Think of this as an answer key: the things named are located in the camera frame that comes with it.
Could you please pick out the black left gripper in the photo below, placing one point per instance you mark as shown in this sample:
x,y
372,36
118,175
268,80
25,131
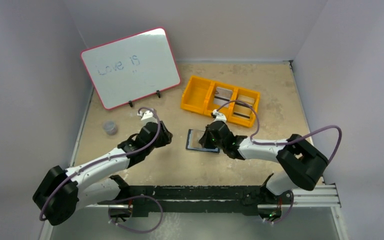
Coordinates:
x,y
165,134

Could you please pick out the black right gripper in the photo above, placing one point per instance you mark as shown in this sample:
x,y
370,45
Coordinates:
x,y
207,138

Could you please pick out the blue leather card holder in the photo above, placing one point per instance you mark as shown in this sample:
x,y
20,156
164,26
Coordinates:
x,y
192,142

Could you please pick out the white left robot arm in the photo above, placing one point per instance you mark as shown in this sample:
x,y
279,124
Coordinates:
x,y
64,191

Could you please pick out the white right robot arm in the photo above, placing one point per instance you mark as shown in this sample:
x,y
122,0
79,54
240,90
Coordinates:
x,y
302,164

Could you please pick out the card in right bin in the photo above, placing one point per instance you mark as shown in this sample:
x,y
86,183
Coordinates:
x,y
240,110

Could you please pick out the card in bin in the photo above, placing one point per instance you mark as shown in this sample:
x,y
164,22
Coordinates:
x,y
222,95
240,110

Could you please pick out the card in middle bin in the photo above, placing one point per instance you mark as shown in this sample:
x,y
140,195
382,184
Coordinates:
x,y
222,95

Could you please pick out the yellow plastic bin tray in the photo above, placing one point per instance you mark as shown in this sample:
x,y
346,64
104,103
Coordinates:
x,y
202,96

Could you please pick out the small clear plastic cup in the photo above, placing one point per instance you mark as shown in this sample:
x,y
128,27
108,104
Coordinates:
x,y
110,127

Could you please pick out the pink framed whiteboard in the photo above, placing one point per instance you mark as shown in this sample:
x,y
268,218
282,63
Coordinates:
x,y
131,68

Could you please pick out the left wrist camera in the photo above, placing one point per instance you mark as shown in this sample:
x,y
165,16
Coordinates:
x,y
147,116

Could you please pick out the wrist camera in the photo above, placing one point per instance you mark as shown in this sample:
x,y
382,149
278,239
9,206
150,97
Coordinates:
x,y
147,116
218,116

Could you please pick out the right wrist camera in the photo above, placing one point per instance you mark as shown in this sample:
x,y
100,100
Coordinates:
x,y
218,116

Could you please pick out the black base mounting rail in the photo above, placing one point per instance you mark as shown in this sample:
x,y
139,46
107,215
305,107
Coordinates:
x,y
143,205

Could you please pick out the aluminium frame rail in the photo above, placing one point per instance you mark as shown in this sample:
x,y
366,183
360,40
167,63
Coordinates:
x,y
314,195

